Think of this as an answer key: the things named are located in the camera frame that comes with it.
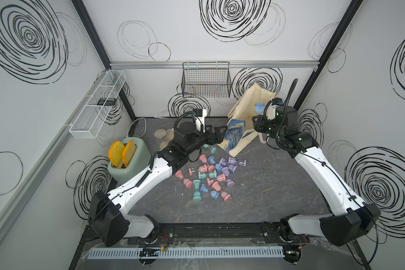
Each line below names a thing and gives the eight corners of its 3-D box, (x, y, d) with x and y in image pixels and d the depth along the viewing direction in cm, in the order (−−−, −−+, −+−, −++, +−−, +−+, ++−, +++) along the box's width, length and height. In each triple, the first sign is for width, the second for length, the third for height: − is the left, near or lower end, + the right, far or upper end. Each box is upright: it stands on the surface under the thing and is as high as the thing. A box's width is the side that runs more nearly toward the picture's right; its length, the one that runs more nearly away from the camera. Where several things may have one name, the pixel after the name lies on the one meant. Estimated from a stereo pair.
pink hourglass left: (175, 175, 93) (174, 173, 91) (180, 171, 95) (179, 169, 93) (188, 189, 88) (188, 187, 86) (193, 184, 90) (193, 182, 88)
